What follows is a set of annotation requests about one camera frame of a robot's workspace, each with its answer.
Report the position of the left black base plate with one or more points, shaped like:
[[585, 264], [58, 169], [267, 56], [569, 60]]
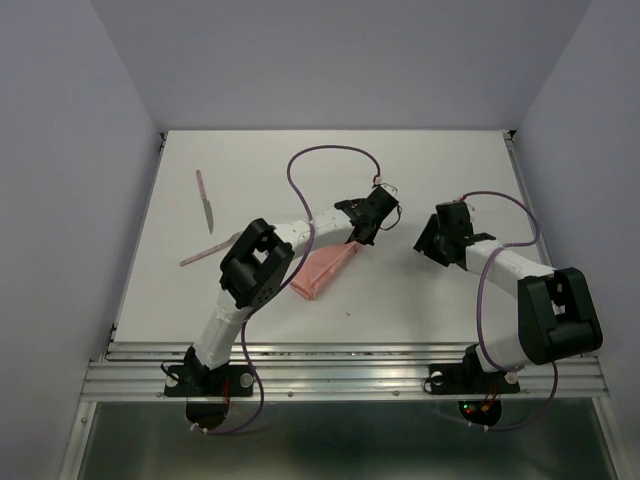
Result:
[[229, 381]]

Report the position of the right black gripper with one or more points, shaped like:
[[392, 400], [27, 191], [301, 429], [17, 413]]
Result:
[[424, 241]]

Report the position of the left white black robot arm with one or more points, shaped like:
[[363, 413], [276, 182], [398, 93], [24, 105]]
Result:
[[254, 268]]

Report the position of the aluminium rail frame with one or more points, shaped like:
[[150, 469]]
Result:
[[339, 391]]

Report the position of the pink handled knife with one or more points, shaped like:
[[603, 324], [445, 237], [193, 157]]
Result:
[[205, 201]]

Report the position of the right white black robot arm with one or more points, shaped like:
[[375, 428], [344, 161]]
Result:
[[556, 317]]

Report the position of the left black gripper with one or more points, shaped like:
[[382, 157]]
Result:
[[366, 241]]

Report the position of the pink handled fork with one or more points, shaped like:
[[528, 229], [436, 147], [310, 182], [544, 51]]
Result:
[[211, 251]]

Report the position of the pink cloth napkin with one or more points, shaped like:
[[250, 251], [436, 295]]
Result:
[[321, 267]]

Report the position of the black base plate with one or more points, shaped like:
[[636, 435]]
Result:
[[456, 379], [229, 381]]

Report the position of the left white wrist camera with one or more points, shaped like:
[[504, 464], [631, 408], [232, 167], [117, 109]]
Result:
[[388, 188]]

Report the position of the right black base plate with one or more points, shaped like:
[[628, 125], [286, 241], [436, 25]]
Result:
[[456, 379]]

